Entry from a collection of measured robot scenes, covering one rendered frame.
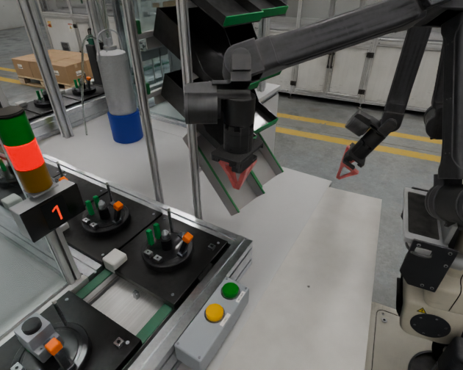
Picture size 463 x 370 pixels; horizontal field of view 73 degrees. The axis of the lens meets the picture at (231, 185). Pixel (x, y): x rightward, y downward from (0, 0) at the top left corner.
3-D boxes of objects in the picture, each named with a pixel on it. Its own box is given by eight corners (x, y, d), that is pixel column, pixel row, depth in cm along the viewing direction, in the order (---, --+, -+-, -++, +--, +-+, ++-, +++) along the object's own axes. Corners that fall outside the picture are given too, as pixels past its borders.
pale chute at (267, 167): (275, 175, 115) (284, 171, 111) (253, 191, 107) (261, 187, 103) (234, 110, 114) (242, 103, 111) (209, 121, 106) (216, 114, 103)
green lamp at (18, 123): (40, 138, 57) (31, 111, 54) (12, 149, 53) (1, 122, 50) (25, 131, 59) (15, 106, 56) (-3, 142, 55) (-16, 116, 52)
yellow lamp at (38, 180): (58, 183, 62) (50, 162, 60) (34, 196, 59) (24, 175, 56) (42, 176, 65) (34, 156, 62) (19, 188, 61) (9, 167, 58)
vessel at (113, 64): (142, 109, 162) (129, 28, 141) (122, 118, 153) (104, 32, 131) (123, 103, 168) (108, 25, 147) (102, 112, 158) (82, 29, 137)
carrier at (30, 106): (80, 104, 185) (74, 82, 178) (42, 117, 168) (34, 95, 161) (55, 97, 195) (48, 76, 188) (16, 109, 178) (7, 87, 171)
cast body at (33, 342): (65, 343, 60) (53, 322, 56) (43, 364, 57) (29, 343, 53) (38, 322, 63) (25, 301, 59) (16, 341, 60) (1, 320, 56)
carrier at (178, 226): (228, 246, 91) (227, 213, 84) (174, 310, 74) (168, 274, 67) (164, 218, 101) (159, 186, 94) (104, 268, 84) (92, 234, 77)
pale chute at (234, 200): (256, 197, 104) (265, 192, 101) (231, 216, 96) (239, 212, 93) (212, 125, 104) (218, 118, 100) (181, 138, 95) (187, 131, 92)
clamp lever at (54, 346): (73, 363, 59) (60, 341, 55) (65, 374, 58) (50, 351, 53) (62, 354, 61) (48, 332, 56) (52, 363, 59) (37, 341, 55)
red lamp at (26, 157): (50, 161, 60) (41, 138, 57) (24, 174, 56) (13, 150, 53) (34, 155, 62) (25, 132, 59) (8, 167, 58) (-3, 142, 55)
